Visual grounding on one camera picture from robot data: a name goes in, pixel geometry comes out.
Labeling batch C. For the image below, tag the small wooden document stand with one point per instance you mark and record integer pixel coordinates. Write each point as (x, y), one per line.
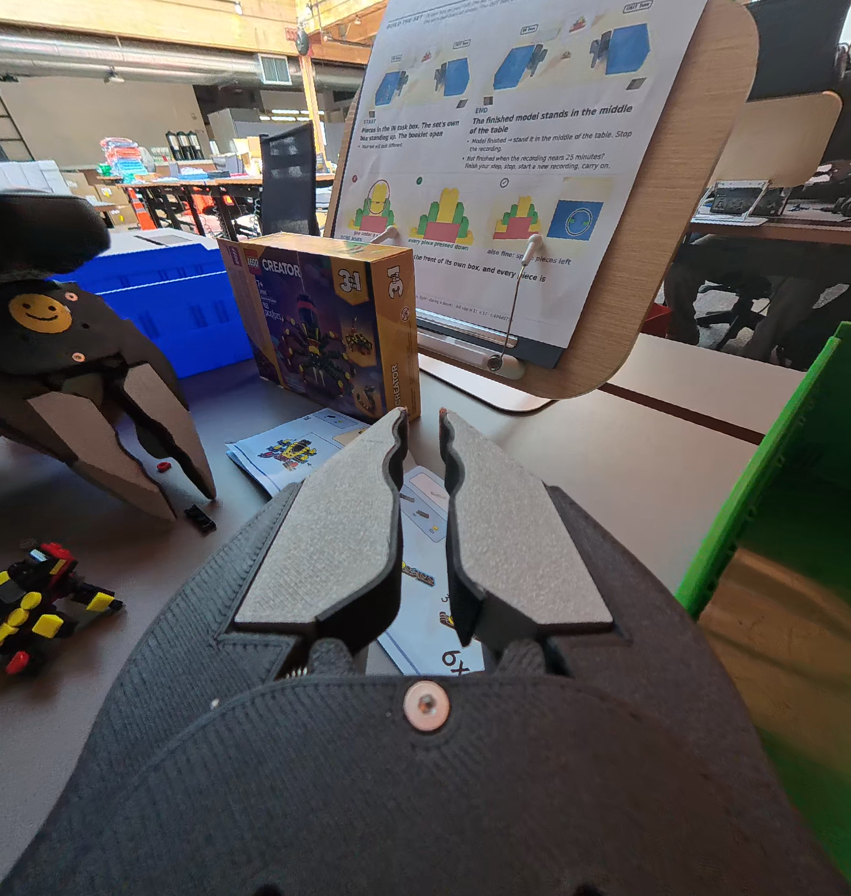
(782, 140)

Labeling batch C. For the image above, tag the long table with supplies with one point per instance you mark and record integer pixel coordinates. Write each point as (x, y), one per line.
(208, 185)

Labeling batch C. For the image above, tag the printed task instruction sheet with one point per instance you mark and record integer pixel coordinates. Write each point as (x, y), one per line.
(537, 175)

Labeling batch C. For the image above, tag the small black lego piece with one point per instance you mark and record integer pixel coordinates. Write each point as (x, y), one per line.
(200, 517)

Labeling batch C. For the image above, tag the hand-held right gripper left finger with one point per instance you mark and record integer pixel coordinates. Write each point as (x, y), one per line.
(327, 546)

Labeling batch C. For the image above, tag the black mesh office chair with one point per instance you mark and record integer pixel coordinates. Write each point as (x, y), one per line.
(289, 182)

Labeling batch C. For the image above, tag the partly built lego model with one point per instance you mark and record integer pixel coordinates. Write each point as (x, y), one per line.
(26, 609)

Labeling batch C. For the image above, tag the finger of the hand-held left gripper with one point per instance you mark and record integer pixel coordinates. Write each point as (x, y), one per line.
(163, 413)
(93, 441)

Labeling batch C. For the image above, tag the silver ventilation duct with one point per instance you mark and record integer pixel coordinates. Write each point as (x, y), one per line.
(117, 59)

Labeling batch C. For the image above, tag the green plastic bin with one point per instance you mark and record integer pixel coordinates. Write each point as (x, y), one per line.
(782, 455)

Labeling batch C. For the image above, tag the lego set cardboard box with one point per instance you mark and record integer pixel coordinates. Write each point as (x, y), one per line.
(313, 322)

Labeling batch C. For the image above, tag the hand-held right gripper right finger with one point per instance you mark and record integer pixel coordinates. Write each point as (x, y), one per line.
(516, 546)

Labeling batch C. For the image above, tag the blue plastic bin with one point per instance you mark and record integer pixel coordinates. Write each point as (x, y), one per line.
(180, 315)

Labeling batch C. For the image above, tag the wooden desk with equipment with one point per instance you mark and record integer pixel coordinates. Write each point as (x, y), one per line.
(782, 227)

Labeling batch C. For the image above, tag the stack of colourful packets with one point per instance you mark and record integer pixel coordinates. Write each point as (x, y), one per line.
(128, 161)

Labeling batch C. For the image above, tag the lego instruction booklet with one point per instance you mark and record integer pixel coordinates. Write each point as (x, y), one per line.
(285, 455)

